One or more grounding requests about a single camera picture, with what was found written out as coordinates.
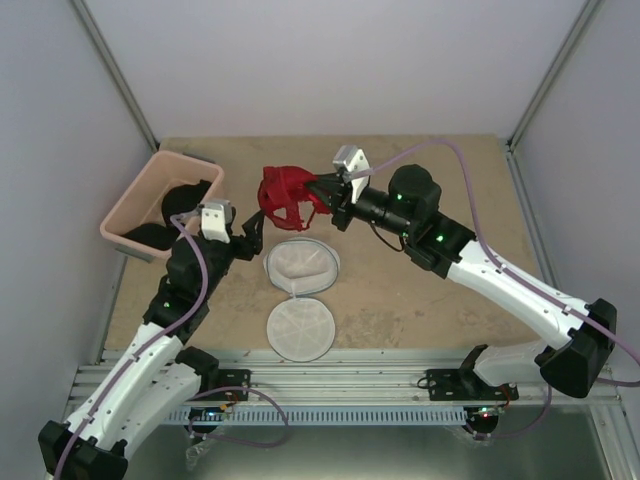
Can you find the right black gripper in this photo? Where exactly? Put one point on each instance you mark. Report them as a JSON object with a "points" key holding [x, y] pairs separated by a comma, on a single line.
{"points": [[340, 205]]}

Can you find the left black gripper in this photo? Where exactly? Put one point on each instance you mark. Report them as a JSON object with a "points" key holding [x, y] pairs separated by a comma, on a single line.
{"points": [[253, 239]]}

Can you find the red bra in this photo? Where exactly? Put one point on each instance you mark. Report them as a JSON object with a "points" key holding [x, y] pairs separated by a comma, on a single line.
{"points": [[281, 192]]}

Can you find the white mesh laundry bag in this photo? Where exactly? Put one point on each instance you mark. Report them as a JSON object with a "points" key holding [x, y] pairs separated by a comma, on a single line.
{"points": [[301, 328]]}

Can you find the pink plastic bin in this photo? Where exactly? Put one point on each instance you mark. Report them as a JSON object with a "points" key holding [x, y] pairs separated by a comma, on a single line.
{"points": [[170, 183]]}

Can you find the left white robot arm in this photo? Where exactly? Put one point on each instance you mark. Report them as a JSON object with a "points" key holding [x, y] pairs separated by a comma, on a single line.
{"points": [[158, 371]]}

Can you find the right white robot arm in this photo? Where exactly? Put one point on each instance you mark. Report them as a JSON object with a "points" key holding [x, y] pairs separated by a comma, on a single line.
{"points": [[575, 336]]}

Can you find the black bra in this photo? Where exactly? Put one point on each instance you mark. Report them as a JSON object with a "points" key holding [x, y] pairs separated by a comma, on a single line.
{"points": [[161, 235]]}

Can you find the crumpled clear plastic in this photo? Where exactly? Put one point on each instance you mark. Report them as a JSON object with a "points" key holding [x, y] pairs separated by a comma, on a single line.
{"points": [[196, 451]]}

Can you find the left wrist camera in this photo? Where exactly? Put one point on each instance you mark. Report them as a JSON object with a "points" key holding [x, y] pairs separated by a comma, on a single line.
{"points": [[216, 217]]}

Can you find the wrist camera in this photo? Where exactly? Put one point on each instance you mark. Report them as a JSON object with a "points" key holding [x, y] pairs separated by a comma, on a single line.
{"points": [[216, 217], [352, 165]]}

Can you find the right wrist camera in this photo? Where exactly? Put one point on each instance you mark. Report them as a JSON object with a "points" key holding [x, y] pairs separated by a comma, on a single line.
{"points": [[352, 165]]}

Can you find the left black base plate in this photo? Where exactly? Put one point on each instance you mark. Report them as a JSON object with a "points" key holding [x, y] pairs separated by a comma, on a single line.
{"points": [[224, 385]]}

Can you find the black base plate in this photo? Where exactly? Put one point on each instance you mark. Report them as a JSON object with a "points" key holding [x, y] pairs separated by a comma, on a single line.
{"points": [[224, 385], [452, 384]]}

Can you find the aluminium rail frame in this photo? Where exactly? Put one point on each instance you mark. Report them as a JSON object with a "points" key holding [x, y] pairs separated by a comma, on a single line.
{"points": [[385, 378]]}

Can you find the slotted cable duct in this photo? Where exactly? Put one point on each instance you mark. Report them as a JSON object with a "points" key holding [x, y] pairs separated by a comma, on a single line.
{"points": [[321, 416]]}

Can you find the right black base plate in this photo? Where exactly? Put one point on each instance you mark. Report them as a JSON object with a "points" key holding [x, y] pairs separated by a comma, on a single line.
{"points": [[452, 384]]}

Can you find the left frame post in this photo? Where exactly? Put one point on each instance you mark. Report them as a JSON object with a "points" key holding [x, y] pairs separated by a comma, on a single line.
{"points": [[108, 60]]}

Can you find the frame post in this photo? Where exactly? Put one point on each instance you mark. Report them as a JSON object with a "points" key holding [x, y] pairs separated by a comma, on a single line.
{"points": [[108, 60], [569, 45]]}

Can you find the right frame post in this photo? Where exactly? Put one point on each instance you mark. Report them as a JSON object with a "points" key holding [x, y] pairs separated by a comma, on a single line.
{"points": [[569, 45]]}

